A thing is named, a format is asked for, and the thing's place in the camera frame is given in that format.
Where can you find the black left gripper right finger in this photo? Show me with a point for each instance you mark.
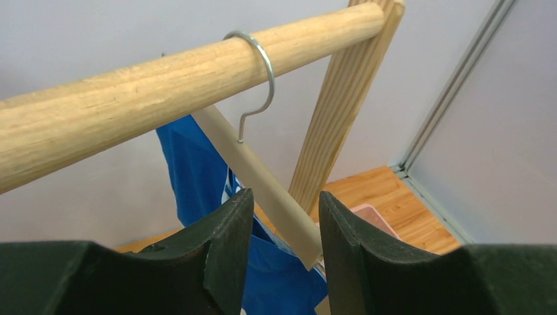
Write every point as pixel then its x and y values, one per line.
pixel 370 272

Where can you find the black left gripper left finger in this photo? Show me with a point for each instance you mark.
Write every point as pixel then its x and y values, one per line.
pixel 199 270

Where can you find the blue underwear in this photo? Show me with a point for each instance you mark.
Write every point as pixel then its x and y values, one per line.
pixel 276 280

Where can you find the pink plastic basket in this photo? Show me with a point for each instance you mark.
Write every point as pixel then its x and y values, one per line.
pixel 371 215

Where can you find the wooden clothes rack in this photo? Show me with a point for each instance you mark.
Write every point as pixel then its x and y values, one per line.
pixel 47 130

